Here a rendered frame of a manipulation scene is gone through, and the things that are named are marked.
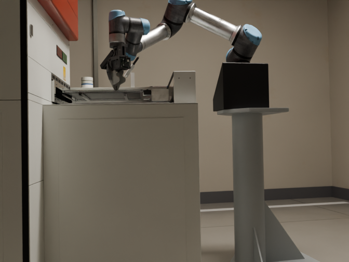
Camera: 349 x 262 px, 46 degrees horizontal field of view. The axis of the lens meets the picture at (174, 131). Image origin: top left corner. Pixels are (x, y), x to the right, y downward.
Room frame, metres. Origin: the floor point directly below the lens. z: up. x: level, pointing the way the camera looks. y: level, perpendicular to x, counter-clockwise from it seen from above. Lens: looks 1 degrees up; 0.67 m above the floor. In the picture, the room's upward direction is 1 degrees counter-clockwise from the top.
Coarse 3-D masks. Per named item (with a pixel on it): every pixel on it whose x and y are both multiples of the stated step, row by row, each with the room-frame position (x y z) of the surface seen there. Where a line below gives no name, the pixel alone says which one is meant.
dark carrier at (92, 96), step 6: (72, 96) 2.05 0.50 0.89; (78, 96) 2.05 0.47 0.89; (90, 96) 2.06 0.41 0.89; (96, 96) 2.07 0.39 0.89; (102, 96) 2.07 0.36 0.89; (108, 96) 2.08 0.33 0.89; (114, 96) 2.08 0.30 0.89; (120, 96) 2.09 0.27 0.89; (132, 96) 2.10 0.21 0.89; (138, 96) 2.10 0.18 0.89
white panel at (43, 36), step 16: (32, 0) 1.52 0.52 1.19; (32, 16) 1.52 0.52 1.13; (48, 16) 1.77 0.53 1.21; (32, 32) 1.49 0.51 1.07; (48, 32) 1.77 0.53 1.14; (32, 48) 1.51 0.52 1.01; (48, 48) 1.77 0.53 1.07; (64, 48) 2.13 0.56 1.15; (32, 64) 1.51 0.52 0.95; (48, 64) 1.76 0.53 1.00; (64, 64) 2.12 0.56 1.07; (32, 80) 1.51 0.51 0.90; (48, 80) 1.76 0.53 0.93; (64, 80) 2.11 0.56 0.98; (32, 96) 1.50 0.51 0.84; (48, 96) 1.76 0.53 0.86
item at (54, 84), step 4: (52, 80) 1.82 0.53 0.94; (52, 84) 1.82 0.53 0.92; (56, 84) 1.86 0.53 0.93; (60, 84) 1.95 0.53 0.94; (52, 88) 1.82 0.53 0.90; (56, 88) 1.91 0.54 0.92; (60, 88) 1.95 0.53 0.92; (64, 88) 2.05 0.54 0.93; (52, 92) 1.82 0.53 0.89; (52, 96) 1.82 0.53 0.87; (52, 100) 1.82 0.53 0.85; (56, 100) 1.85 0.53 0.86; (60, 100) 1.94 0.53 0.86
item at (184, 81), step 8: (176, 72) 1.75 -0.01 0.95; (184, 72) 1.75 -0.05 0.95; (192, 72) 1.75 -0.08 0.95; (176, 80) 1.75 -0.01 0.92; (184, 80) 1.75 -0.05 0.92; (192, 80) 1.75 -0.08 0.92; (176, 88) 1.75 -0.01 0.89; (184, 88) 1.75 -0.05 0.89; (192, 88) 1.75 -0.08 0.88; (176, 96) 1.75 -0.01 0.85; (184, 96) 1.75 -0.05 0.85; (192, 96) 1.75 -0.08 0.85
